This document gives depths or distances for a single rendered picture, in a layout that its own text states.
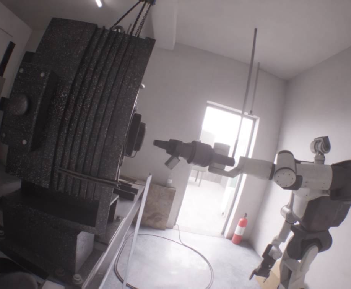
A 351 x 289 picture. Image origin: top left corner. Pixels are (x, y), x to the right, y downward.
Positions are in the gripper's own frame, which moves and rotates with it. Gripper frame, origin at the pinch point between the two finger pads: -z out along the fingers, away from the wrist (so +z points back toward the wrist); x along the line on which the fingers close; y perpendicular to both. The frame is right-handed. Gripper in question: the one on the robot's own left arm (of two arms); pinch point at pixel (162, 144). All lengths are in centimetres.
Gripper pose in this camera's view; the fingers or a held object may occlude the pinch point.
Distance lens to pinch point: 64.5
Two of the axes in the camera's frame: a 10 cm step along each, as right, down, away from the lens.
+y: -2.6, 9.7, -0.1
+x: 2.6, 0.6, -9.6
